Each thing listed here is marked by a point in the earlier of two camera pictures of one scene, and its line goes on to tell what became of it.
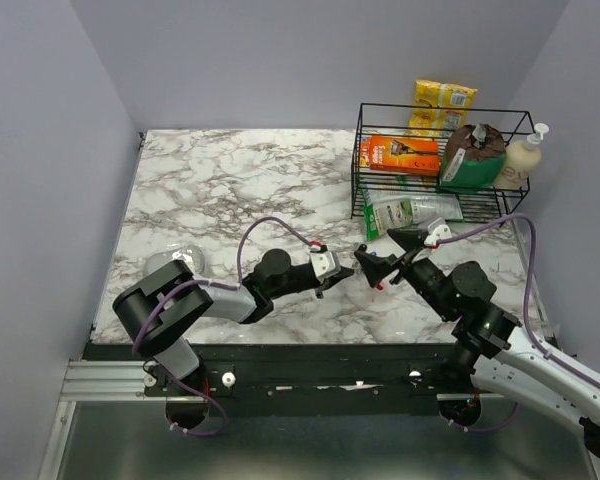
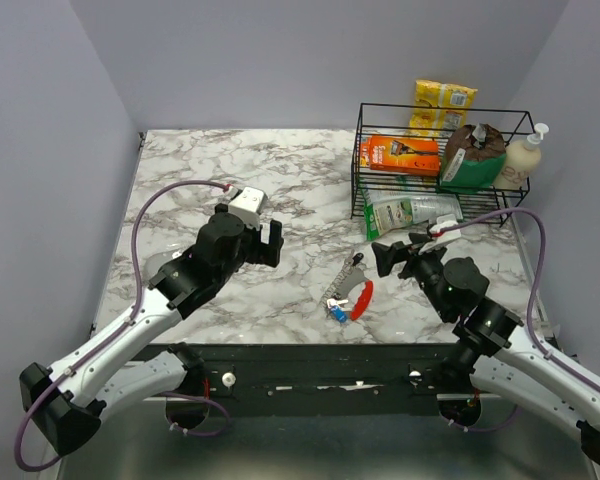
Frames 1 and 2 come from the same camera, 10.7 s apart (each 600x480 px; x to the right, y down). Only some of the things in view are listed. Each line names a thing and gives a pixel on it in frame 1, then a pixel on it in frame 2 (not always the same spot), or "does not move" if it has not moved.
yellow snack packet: x=439 y=109 does not move
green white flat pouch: x=388 y=209 does not move
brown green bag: x=474 y=157 does not move
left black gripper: x=331 y=281 -> x=264 y=253
